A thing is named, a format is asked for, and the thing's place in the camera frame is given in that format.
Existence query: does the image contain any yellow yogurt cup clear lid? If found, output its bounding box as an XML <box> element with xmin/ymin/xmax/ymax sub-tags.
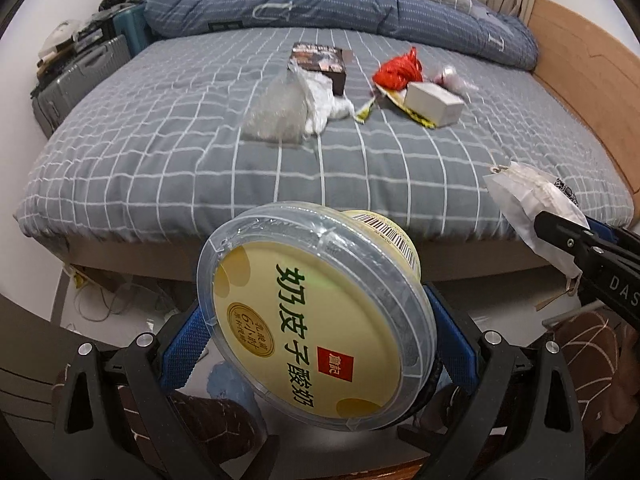
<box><xmin>196</xmin><ymin>202</ymin><xmax>437</xmax><ymax>431</ymax></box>

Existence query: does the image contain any blue slipper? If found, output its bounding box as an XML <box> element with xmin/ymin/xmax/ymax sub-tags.
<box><xmin>206</xmin><ymin>361</ymin><xmax>257</xmax><ymax>412</ymax></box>

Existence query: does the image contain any white paper bag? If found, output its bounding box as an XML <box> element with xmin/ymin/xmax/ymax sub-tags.
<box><xmin>484</xmin><ymin>162</ymin><xmax>589</xmax><ymax>280</ymax></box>

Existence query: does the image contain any dark brown snack box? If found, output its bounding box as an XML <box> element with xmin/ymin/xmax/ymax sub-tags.
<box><xmin>290</xmin><ymin>42</ymin><xmax>347</xmax><ymax>96</ymax></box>

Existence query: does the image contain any blue striped duvet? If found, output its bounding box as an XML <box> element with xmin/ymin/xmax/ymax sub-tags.
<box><xmin>144</xmin><ymin>0</ymin><xmax>539</xmax><ymax>70</ymax></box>

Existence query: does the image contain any grey checked bed mattress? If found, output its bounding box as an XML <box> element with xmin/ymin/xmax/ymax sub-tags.
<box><xmin>14</xmin><ymin>28</ymin><xmax>634</xmax><ymax>242</ymax></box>

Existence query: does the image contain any white power strip with cables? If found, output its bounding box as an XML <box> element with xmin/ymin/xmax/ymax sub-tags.
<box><xmin>63</xmin><ymin>266</ymin><xmax>176</xmax><ymax>324</ymax></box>

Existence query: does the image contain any red plastic bag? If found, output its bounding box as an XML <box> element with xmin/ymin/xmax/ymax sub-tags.
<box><xmin>372</xmin><ymin>47</ymin><xmax>423</xmax><ymax>91</ymax></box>

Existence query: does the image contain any clear plastic bag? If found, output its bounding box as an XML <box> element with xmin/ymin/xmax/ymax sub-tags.
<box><xmin>241</xmin><ymin>61</ymin><xmax>308</xmax><ymax>144</ymax></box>

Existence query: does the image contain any white crumpled tissue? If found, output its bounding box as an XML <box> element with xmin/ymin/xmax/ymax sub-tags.
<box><xmin>299</xmin><ymin>70</ymin><xmax>355</xmax><ymax>136</ymax></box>

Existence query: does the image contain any clear pinkish plastic wrap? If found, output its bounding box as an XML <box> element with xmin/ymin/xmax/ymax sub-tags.
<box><xmin>430</xmin><ymin>65</ymin><xmax>478</xmax><ymax>96</ymax></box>

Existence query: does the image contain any grey hard suitcase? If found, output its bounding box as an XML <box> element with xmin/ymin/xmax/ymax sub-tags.
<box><xmin>30</xmin><ymin>35</ymin><xmax>131</xmax><ymax>139</ymax></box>

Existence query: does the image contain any teal suitcase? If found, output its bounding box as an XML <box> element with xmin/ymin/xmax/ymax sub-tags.
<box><xmin>113</xmin><ymin>3</ymin><xmax>155</xmax><ymax>58</ymax></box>

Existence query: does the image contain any wooden headboard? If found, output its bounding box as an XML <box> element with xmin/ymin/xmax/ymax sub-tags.
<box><xmin>528</xmin><ymin>0</ymin><xmax>639</xmax><ymax>202</ymax></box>

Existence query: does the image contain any yellow white snack wrapper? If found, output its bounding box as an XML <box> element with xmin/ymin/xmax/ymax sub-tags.
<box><xmin>373</xmin><ymin>84</ymin><xmax>436</xmax><ymax>129</ymax></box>

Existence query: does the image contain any small yellow wrapper strip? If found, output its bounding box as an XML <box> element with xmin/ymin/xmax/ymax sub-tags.
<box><xmin>354</xmin><ymin>96</ymin><xmax>376</xmax><ymax>124</ymax></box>

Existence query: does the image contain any small white cardboard box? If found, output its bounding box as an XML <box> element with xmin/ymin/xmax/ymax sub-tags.
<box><xmin>404</xmin><ymin>82</ymin><xmax>465</xmax><ymax>127</ymax></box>

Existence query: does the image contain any wooden bed frame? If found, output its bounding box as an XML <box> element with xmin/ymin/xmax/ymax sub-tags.
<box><xmin>62</xmin><ymin>236</ymin><xmax>557</xmax><ymax>283</ymax></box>

